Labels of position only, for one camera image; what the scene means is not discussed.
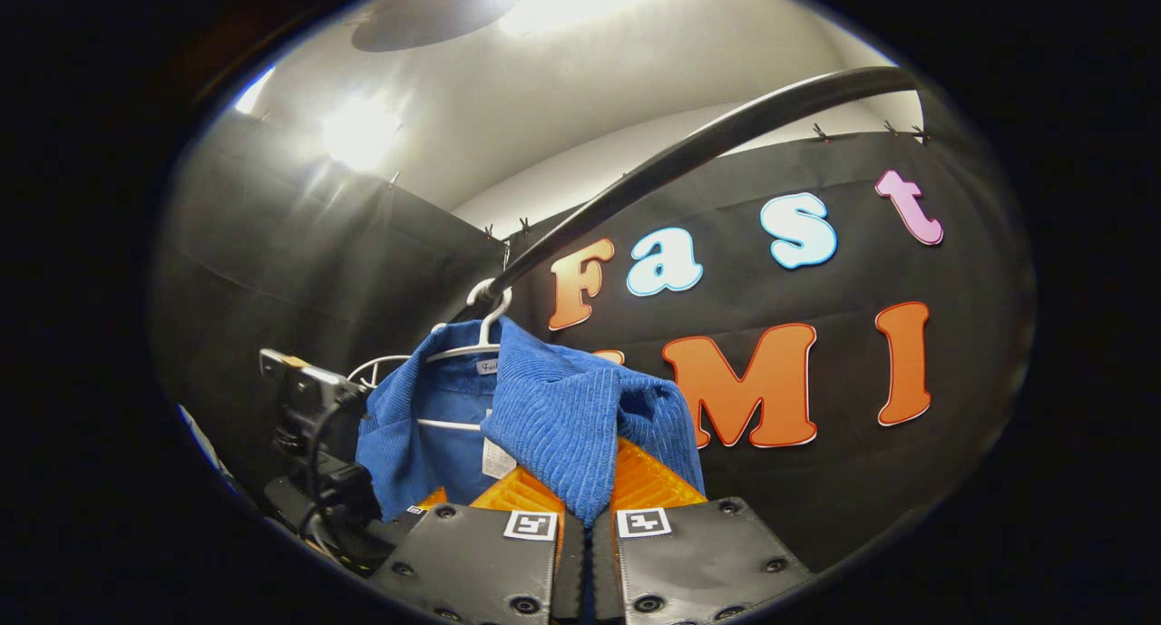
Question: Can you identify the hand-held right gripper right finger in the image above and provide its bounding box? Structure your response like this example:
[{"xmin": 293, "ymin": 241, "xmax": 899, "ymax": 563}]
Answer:
[{"xmin": 588, "ymin": 437, "xmax": 814, "ymax": 625}]

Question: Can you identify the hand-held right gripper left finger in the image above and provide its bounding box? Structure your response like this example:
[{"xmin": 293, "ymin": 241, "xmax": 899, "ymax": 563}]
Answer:
[{"xmin": 370, "ymin": 466, "xmax": 587, "ymax": 625}]

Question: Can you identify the blue corduroy jacket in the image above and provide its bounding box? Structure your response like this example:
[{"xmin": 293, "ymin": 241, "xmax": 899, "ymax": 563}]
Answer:
[{"xmin": 354, "ymin": 317, "xmax": 708, "ymax": 528}]

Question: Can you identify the white plastic clothes hanger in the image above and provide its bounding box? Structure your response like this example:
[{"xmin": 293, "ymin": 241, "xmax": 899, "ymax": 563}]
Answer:
[
  {"xmin": 347, "ymin": 355, "xmax": 414, "ymax": 386},
  {"xmin": 415, "ymin": 278, "xmax": 514, "ymax": 432}
]

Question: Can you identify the black metal clothes rack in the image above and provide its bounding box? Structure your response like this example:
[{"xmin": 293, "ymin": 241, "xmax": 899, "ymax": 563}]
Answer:
[{"xmin": 451, "ymin": 66, "xmax": 919, "ymax": 325}]

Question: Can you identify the small ceiling light panel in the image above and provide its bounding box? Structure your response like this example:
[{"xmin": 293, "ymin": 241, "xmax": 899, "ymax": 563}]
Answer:
[{"xmin": 322, "ymin": 97, "xmax": 402, "ymax": 172}]

